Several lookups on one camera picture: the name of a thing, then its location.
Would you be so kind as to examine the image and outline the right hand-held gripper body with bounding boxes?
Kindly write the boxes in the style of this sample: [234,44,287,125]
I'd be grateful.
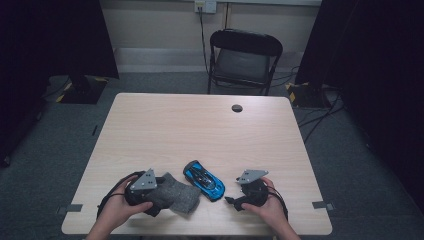
[237,169,269,207]

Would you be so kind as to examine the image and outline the left hand-held gripper cable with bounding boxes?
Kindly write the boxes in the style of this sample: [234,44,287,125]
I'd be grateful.
[96,170,146,219]

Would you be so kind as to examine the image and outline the black stand base yellow tape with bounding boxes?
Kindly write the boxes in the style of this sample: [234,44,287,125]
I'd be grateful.
[55,74,109,105]
[284,81,331,109]

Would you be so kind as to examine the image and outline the right hand-held gripper cable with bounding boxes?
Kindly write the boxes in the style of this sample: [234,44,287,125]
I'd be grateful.
[266,185,289,221]

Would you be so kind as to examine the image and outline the black curtain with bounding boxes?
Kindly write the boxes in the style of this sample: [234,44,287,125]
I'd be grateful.
[294,0,424,214]
[0,0,120,168]

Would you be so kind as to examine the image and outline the grey terry cloth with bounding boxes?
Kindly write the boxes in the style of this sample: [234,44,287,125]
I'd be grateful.
[143,172,203,216]

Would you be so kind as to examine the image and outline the black folding chair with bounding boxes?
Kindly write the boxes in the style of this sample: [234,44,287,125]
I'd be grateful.
[207,28,284,97]

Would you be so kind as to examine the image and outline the thin black wall cable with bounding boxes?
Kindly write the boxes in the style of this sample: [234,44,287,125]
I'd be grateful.
[223,2,231,30]

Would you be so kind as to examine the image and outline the person's left hand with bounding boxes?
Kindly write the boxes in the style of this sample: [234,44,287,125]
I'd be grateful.
[96,175,154,234]

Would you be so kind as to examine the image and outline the grey tape strip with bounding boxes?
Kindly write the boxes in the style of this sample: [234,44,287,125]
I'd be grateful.
[56,203,84,215]
[312,200,335,212]

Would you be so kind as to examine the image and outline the white wall socket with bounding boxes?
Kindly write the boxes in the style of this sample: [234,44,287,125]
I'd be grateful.
[194,0,218,14]

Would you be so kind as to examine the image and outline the black wall socket cable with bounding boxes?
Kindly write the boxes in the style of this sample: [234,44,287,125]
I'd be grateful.
[198,6,210,76]

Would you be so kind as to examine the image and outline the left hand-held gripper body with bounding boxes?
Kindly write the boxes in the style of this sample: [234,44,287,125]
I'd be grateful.
[124,168,166,207]

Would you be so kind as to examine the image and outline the person's right hand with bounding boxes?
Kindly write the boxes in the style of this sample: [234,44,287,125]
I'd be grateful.
[241,177,289,233]

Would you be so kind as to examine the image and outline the hand-held gripper cable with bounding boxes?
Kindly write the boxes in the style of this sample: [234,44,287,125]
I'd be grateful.
[96,170,146,219]
[266,185,289,221]

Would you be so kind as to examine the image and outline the black floor cables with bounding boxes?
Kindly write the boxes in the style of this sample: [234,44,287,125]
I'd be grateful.
[298,89,346,144]

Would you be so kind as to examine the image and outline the blue toy car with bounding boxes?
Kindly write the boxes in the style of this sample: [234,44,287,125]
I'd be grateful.
[182,159,226,203]

